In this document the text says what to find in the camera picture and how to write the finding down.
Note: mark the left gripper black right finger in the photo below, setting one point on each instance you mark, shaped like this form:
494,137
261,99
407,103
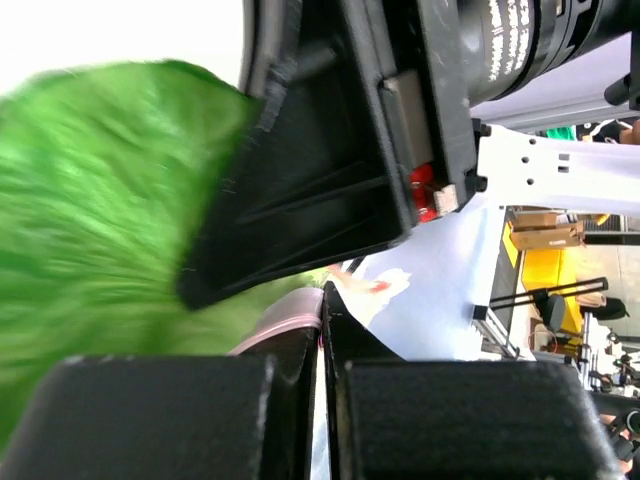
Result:
493,420

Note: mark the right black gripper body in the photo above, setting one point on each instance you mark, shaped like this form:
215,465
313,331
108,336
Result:
428,63

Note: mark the clear pink-dotted zip bag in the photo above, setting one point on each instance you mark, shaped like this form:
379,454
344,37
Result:
300,315

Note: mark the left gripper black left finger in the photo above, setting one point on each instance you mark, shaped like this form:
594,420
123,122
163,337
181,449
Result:
173,417

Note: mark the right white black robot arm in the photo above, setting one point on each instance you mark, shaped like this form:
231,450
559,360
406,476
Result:
364,131

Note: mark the green toy cabbage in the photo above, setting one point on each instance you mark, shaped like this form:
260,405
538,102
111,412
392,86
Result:
106,175

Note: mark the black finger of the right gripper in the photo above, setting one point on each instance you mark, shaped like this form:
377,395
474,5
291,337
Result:
276,57
319,187

